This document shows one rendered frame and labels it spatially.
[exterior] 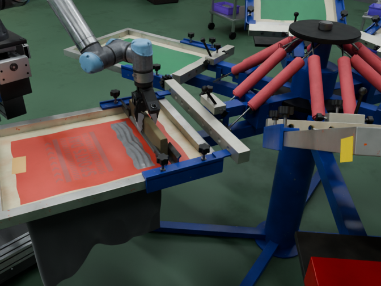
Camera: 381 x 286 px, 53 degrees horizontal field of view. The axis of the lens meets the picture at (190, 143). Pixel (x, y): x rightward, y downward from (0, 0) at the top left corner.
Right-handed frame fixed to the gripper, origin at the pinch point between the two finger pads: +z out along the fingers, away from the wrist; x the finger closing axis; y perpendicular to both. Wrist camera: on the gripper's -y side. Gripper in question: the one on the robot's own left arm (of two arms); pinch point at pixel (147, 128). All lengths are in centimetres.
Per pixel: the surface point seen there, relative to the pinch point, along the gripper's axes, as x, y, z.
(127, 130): 5.6, 9.0, 4.5
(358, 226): -45, -72, 8
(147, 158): 5.2, -13.7, 4.5
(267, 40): -124, 90, 6
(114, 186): 22.2, -28.1, 1.8
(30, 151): 44.4, 10.1, 5.2
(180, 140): -12.1, -6.0, 5.3
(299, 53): -105, 35, -5
